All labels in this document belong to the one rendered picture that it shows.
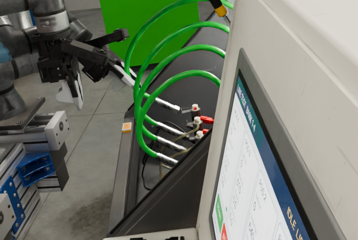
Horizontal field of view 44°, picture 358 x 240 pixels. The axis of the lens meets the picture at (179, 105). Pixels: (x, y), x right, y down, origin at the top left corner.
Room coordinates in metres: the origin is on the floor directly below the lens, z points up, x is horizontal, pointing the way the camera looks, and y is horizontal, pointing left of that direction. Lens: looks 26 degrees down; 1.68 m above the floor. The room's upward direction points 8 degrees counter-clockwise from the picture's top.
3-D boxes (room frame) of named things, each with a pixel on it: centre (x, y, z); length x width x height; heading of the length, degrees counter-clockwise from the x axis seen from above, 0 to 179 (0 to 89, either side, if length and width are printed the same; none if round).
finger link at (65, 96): (1.02, 0.27, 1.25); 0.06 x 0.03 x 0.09; 89
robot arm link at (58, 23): (1.04, 0.27, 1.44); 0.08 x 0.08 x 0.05
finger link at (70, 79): (1.02, 0.25, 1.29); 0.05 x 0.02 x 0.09; 179
